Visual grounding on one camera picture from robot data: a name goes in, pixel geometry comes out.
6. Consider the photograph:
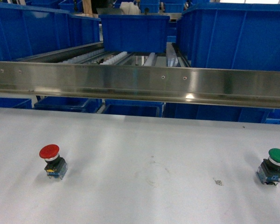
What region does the red mushroom push button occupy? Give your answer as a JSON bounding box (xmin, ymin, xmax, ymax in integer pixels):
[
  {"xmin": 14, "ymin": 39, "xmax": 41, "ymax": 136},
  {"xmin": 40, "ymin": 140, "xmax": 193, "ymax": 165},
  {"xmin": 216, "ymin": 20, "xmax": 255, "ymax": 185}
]
[{"xmin": 39, "ymin": 144, "xmax": 68, "ymax": 180}]

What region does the green mushroom push button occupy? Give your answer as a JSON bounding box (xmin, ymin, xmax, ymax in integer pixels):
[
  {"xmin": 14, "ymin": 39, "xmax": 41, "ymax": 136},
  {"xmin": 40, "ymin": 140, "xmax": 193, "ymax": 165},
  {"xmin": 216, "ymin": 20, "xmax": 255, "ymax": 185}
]
[{"xmin": 256, "ymin": 148, "xmax": 280, "ymax": 186}]

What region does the blue bin lower centre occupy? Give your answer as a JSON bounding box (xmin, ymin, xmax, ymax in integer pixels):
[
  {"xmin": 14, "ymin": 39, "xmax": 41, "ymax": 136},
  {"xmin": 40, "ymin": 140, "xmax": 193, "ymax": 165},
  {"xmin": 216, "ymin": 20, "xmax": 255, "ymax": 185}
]
[{"xmin": 102, "ymin": 99, "xmax": 164, "ymax": 117}]

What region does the blue bin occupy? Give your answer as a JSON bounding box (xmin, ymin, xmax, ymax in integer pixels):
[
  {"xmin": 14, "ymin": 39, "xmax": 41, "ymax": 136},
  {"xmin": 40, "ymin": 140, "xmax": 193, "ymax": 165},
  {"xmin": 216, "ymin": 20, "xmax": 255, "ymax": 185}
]
[
  {"xmin": 99, "ymin": 14, "xmax": 170, "ymax": 53},
  {"xmin": 0, "ymin": 98, "xmax": 32, "ymax": 109},
  {"xmin": 34, "ymin": 97, "xmax": 103, "ymax": 113},
  {"xmin": 102, "ymin": 99, "xmax": 164, "ymax": 117},
  {"xmin": 176, "ymin": 3, "xmax": 280, "ymax": 71},
  {"xmin": 163, "ymin": 103, "xmax": 272, "ymax": 123},
  {"xmin": 0, "ymin": 3, "xmax": 100, "ymax": 61}
]

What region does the blue bin lower right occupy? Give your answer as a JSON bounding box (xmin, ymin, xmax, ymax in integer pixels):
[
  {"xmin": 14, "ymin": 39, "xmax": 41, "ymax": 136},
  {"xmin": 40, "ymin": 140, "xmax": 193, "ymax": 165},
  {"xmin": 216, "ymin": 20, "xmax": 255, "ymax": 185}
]
[{"xmin": 163, "ymin": 103, "xmax": 272, "ymax": 123}]

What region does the white roller track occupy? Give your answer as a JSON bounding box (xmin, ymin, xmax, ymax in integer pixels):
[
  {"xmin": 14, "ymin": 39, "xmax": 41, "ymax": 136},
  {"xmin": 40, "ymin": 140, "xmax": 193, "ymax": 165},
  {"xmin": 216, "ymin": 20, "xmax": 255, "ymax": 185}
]
[{"xmin": 101, "ymin": 51, "xmax": 127, "ymax": 65}]

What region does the blue bin upper centre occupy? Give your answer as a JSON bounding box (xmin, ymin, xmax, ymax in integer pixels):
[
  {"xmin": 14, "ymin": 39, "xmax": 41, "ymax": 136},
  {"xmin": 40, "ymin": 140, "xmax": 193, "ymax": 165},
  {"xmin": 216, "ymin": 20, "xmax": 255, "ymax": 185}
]
[{"xmin": 99, "ymin": 14, "xmax": 170, "ymax": 53}]

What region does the blue bin lower far left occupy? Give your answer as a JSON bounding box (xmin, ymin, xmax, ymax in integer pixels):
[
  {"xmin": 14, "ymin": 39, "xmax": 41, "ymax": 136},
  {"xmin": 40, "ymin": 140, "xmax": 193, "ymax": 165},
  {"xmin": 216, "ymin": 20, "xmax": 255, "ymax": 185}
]
[{"xmin": 0, "ymin": 98, "xmax": 32, "ymax": 109}]

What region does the blue bin upper right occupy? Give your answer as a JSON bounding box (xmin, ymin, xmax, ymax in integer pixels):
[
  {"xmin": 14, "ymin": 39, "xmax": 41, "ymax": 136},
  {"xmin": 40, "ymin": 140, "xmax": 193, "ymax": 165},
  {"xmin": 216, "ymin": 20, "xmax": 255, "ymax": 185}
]
[{"xmin": 176, "ymin": 3, "xmax": 280, "ymax": 71}]

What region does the blue bin upper left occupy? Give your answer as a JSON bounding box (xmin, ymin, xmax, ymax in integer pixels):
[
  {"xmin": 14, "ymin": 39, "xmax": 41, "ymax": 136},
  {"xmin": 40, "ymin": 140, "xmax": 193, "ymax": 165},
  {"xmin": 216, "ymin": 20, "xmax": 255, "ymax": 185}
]
[{"xmin": 0, "ymin": 3, "xmax": 100, "ymax": 61}]

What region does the stainless steel shelf rail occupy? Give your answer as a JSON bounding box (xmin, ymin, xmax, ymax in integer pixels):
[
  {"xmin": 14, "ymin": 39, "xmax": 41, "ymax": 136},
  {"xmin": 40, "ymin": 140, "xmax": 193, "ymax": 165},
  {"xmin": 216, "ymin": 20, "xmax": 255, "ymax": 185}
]
[{"xmin": 0, "ymin": 62, "xmax": 280, "ymax": 108}]

